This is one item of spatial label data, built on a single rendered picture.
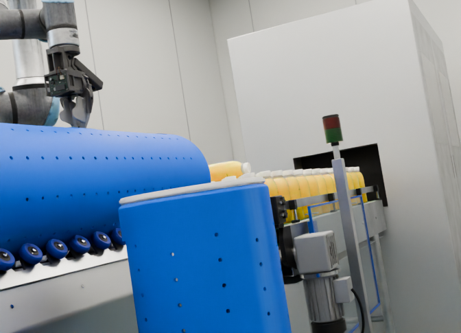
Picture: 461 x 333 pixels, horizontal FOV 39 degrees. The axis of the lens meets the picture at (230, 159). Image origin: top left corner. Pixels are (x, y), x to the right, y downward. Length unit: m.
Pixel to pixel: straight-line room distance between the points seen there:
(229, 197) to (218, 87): 5.96
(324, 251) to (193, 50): 4.93
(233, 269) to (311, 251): 1.04
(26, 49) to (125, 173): 0.68
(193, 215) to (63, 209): 0.34
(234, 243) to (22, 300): 0.39
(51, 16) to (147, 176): 0.45
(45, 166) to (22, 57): 0.80
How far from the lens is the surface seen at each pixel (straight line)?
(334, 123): 2.39
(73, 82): 1.62
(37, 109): 2.04
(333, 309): 2.17
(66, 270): 1.35
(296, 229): 2.27
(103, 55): 5.84
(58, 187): 1.32
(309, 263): 2.15
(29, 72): 2.06
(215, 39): 7.23
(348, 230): 2.39
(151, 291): 1.15
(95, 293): 1.40
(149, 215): 1.13
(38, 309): 1.26
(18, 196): 1.24
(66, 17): 1.67
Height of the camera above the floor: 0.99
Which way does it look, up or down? 4 degrees up
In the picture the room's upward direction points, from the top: 9 degrees counter-clockwise
